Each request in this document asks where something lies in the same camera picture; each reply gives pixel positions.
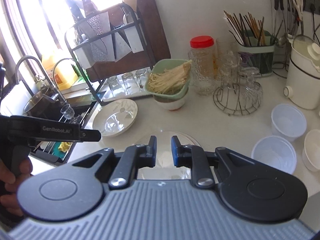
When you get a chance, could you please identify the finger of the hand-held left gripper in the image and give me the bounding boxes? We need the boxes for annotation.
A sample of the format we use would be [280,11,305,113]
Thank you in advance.
[79,129,102,142]

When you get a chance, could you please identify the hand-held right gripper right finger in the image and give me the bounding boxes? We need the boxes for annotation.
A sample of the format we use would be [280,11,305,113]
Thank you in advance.
[171,135,253,189]

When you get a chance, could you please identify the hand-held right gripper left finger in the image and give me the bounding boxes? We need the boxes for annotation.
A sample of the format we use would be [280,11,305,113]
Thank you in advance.
[72,135,157,189]

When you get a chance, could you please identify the clear glass plate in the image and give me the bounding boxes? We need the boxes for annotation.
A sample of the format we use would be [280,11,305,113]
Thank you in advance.
[135,131,203,180]

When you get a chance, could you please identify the white ceramic bowl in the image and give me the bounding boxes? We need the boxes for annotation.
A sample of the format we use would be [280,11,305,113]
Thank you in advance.
[302,129,320,172]

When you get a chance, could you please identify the person's left hand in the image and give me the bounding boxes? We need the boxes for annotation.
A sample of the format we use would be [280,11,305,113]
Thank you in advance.
[0,154,33,218]

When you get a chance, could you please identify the kitchen sink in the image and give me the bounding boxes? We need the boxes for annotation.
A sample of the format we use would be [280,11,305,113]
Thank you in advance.
[0,90,105,166]

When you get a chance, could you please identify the yellow sponge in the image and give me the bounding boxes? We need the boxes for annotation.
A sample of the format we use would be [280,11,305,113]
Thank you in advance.
[58,141,72,154]

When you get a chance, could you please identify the stainless steel pot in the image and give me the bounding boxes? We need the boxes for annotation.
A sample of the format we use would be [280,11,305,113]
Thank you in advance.
[23,87,63,116]

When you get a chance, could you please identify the white leaf-pattern plate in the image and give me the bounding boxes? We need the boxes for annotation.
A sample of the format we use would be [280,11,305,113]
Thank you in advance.
[92,98,138,138]

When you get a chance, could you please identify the steel sink faucet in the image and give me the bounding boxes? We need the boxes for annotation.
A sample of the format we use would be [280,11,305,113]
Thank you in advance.
[52,58,76,104]

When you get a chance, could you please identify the black metal knife rack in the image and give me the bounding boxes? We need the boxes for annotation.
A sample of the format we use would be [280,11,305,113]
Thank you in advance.
[64,2,151,107]

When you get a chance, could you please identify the white bowl with red base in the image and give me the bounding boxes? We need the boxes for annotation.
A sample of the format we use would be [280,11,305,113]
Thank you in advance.
[153,92,189,111]

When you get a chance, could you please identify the white draining tray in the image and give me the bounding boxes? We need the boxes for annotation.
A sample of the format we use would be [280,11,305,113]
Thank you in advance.
[102,77,153,103]

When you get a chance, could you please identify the clear drinking glass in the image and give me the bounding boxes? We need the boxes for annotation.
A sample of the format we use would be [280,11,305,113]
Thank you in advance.
[107,76,123,97]
[122,72,137,94]
[135,67,151,91]

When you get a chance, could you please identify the yellow detergent bottle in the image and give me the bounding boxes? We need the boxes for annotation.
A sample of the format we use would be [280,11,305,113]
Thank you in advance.
[41,48,79,91]

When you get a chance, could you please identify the green plastic colander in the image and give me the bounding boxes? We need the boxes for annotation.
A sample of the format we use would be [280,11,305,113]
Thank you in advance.
[144,58,192,102]

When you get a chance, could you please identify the steel gooseneck faucet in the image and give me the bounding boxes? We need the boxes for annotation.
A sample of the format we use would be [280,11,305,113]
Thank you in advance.
[14,56,52,98]

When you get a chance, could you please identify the enoki mushroom bundle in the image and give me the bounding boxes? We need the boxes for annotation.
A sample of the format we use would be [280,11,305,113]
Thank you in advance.
[147,60,193,95]

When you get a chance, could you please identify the textured glass jar red lid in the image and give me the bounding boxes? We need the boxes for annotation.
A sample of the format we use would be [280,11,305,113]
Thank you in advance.
[188,36,217,97]

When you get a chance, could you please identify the steel kitchen knife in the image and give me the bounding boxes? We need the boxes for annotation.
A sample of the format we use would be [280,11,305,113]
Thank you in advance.
[111,24,133,56]

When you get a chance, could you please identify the hammered steel cleaver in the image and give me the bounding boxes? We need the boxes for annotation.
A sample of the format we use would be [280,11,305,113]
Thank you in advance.
[80,0,111,62]

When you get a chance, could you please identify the white plastic bowl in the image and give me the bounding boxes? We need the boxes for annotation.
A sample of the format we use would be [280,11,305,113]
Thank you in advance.
[271,103,307,142]
[251,135,297,175]

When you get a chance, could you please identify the brown wooden cutting board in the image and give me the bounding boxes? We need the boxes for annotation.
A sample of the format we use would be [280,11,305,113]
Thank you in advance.
[84,0,172,83]

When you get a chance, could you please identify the green chopstick holder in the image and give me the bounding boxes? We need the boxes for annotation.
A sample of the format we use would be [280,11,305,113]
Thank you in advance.
[236,29,276,77]

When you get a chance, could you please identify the white electric cooking pot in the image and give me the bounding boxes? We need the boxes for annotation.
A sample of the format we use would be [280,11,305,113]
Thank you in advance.
[283,34,320,110]

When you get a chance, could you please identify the hanging kitchen utensils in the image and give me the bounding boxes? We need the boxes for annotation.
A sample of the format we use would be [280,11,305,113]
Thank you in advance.
[272,0,307,46]

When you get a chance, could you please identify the black wall outlet strip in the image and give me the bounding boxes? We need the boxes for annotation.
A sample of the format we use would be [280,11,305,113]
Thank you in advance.
[303,0,320,14]

